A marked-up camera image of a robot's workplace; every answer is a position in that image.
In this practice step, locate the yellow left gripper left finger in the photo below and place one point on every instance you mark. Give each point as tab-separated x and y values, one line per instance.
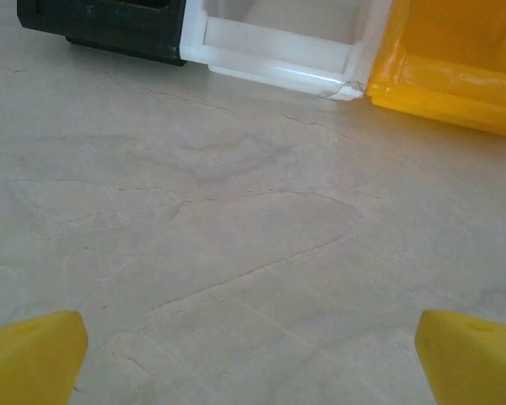
29	363

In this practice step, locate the white plastic bin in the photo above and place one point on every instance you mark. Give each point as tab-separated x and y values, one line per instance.
278	55

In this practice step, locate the yellow plastic bin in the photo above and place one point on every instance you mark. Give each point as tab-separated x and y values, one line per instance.
447	84

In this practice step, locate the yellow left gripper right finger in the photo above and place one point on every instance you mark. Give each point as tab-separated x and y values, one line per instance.
476	367

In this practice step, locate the black plastic bin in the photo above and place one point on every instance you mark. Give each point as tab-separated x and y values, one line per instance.
109	29

